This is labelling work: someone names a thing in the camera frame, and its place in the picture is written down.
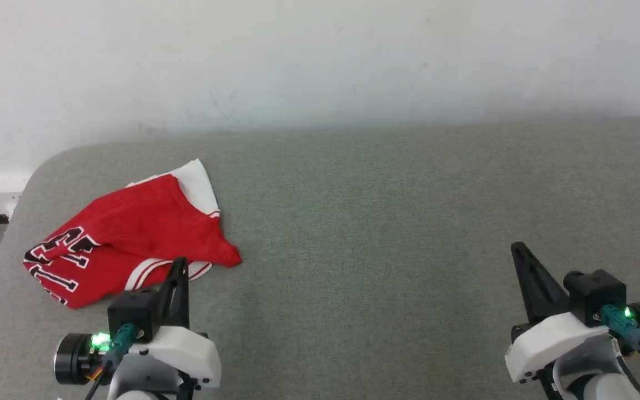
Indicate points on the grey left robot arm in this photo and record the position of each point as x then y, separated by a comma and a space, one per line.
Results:
73, 358

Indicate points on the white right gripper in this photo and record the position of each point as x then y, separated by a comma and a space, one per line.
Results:
548, 341

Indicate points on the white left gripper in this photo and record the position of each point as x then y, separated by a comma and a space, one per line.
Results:
186, 350

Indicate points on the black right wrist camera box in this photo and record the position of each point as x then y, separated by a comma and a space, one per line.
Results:
598, 294

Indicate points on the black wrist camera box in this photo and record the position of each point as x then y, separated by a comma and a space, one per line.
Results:
131, 311
598, 294

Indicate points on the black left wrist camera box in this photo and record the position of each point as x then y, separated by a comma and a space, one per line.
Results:
131, 311

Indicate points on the grey fabric sofa cushion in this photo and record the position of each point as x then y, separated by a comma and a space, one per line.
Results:
381, 222

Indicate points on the white wall trunking box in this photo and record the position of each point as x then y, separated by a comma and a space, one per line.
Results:
9, 191

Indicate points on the red and white basketball jersey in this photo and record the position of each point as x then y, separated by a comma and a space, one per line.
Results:
131, 222

